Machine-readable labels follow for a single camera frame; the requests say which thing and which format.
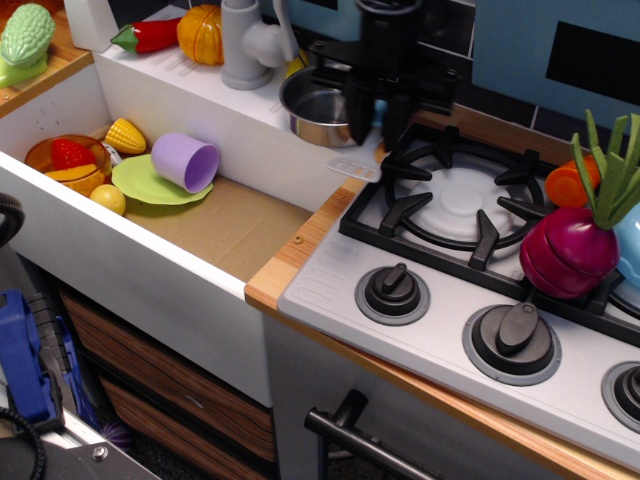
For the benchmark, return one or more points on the orange transparent bowl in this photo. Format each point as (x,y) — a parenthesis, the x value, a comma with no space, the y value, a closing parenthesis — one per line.
(39,158)

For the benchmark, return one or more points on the black oven door handle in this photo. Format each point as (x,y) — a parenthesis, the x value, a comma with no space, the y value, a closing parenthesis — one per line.
(340,429)

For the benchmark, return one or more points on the black stove grate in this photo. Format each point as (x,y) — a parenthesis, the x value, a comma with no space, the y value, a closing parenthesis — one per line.
(380,218)

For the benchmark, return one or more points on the green plastic plate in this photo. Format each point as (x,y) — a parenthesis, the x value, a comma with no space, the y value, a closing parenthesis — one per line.
(136,178)

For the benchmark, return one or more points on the orange toy carrot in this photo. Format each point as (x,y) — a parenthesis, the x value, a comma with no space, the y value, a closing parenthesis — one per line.
(564,187)

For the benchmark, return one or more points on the purple toy beet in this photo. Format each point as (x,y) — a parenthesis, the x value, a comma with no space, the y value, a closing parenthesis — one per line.
(573,249)

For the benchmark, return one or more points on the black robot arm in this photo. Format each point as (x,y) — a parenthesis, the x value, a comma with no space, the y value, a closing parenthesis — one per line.
(395,23)

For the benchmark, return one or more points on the blue clamp tool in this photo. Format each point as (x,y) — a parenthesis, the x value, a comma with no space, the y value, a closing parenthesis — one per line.
(40,364)

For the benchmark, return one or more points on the right black stove knob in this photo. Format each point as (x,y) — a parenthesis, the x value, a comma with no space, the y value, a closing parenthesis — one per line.
(620,393)

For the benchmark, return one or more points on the upper wooden drawer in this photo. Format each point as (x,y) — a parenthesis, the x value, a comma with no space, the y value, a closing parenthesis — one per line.
(168,380)

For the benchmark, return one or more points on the light blue toy pot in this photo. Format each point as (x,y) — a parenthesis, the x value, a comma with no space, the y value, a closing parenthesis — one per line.
(628,235)

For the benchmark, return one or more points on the grey toy faucet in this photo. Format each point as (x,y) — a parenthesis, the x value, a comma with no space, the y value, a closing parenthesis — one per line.
(253,49)

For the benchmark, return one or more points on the purple plastic cup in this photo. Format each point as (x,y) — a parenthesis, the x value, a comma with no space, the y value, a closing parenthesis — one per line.
(186,162)

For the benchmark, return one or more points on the lower wooden drawer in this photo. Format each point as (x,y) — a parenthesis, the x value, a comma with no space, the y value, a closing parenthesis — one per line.
(208,456)

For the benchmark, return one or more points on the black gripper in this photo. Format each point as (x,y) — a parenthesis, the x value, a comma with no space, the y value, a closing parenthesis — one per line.
(407,81)

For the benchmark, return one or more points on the green toy bitter gourd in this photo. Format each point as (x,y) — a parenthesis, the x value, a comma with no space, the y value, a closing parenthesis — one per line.
(25,41)

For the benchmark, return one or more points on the left black stove knob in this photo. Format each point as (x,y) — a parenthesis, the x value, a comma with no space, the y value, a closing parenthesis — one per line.
(392,295)

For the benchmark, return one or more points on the yellow toy banana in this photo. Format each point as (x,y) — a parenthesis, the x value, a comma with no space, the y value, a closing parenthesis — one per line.
(300,62)

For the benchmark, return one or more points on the red toy strawberry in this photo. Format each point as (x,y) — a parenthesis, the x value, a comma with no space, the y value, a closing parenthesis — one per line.
(67,154)

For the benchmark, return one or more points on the wooden drawer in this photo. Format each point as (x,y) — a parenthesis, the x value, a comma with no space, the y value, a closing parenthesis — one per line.
(168,380)
(208,456)

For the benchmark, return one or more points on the yellow toy corn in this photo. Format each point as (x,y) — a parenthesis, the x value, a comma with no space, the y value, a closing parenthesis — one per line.
(126,137)

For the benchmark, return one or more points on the blue handled grey spatula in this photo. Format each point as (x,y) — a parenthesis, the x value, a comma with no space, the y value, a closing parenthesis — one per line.
(362,164)

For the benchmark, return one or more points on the red toy chili pepper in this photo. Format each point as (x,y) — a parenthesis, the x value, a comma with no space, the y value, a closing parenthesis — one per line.
(147,36)

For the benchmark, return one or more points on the orange toy fruit slice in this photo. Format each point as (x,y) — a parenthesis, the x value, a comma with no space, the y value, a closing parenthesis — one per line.
(73,174)

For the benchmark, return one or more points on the middle black stove knob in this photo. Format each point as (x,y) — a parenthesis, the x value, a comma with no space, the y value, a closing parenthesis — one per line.
(512,344)

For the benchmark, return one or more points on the stainless steel pan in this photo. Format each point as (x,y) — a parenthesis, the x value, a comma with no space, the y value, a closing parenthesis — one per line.
(316,113)

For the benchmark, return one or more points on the black stove knob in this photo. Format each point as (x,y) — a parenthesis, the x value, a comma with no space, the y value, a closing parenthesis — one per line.
(620,393)
(392,295)
(512,344)

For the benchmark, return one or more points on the white box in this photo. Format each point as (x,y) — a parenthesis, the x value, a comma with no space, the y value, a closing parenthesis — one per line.
(92,24)

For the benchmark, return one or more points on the yellow toy lemon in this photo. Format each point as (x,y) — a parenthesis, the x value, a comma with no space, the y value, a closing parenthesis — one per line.
(110,197)

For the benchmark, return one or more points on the orange toy pumpkin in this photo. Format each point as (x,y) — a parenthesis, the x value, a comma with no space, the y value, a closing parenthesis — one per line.
(199,34)

